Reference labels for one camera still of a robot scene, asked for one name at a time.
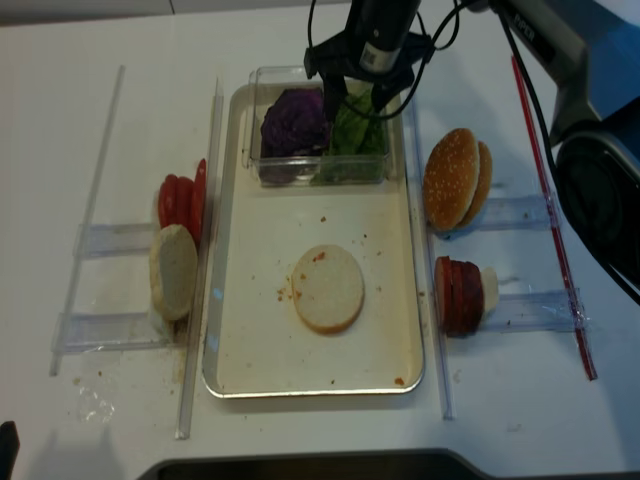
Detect sesame top bun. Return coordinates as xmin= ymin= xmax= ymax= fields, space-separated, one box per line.
xmin=423 ymin=128 xmax=480 ymax=231

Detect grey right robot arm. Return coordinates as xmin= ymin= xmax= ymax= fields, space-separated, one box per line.
xmin=304 ymin=1 xmax=639 ymax=299

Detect red plastic rail strip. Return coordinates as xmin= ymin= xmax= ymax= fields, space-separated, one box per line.
xmin=511 ymin=56 xmax=598 ymax=381

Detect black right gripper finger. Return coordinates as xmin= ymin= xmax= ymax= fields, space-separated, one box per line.
xmin=323 ymin=74 xmax=347 ymax=121
xmin=371 ymin=83 xmax=400 ymax=113

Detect red tomato slices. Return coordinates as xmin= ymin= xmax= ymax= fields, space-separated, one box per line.
xmin=157 ymin=159 xmax=207 ymax=246

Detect green lettuce in container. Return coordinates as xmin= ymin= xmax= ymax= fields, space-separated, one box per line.
xmin=310 ymin=153 xmax=387 ymax=186

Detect clear outer left rail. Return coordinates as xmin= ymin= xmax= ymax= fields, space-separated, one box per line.
xmin=49 ymin=65 xmax=126 ymax=377

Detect clear upper left track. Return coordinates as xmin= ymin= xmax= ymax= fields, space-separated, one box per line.
xmin=73 ymin=223 xmax=158 ymax=259

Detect clear lower left track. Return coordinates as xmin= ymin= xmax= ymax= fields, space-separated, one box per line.
xmin=51 ymin=312 xmax=180 ymax=355

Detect cream metal tray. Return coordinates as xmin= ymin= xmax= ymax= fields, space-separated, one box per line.
xmin=202 ymin=86 xmax=425 ymax=399

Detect clear plastic vegetable container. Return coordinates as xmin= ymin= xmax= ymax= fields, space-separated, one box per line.
xmin=242 ymin=67 xmax=390 ymax=187

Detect black left gripper tip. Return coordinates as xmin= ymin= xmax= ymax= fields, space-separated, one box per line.
xmin=0 ymin=421 xmax=20 ymax=480

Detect clear long rail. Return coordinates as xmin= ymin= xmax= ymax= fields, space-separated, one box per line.
xmin=403 ymin=100 xmax=456 ymax=421
xmin=175 ymin=77 xmax=224 ymax=440

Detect white bun halves stack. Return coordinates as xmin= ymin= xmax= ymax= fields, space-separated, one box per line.
xmin=149 ymin=224 xmax=198 ymax=322

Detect white lower pusher block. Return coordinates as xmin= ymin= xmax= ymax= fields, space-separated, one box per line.
xmin=481 ymin=267 xmax=499 ymax=316

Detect clear long right rail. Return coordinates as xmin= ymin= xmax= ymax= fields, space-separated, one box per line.
xmin=403 ymin=100 xmax=456 ymax=421

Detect black cable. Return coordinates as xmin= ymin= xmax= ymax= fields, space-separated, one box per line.
xmin=305 ymin=0 xmax=557 ymax=121

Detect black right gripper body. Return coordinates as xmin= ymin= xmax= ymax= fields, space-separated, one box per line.
xmin=304 ymin=0 xmax=431 ymax=93

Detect green lettuce leaf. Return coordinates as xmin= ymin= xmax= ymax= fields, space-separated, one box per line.
xmin=326 ymin=105 xmax=386 ymax=156

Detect clear long left rail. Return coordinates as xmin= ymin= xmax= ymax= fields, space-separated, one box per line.
xmin=175 ymin=77 xmax=224 ymax=440

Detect clear track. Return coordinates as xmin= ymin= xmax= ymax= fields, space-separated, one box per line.
xmin=73 ymin=223 xmax=158 ymax=259
xmin=454 ymin=195 xmax=558 ymax=232
xmin=51 ymin=312 xmax=180 ymax=355
xmin=478 ymin=290 xmax=584 ymax=333

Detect bottom bun on tray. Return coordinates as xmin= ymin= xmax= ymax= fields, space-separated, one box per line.
xmin=290 ymin=245 xmax=365 ymax=335

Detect clear upper right track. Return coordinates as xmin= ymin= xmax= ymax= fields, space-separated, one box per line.
xmin=454 ymin=195 xmax=558 ymax=232

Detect purple cabbage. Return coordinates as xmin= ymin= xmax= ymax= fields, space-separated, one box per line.
xmin=260 ymin=88 xmax=331 ymax=158

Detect plain brown bun half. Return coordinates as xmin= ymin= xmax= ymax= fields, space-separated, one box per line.
xmin=457 ymin=141 xmax=493 ymax=228

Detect clear lower right track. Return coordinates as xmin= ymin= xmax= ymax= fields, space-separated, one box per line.
xmin=478 ymin=290 xmax=584 ymax=333

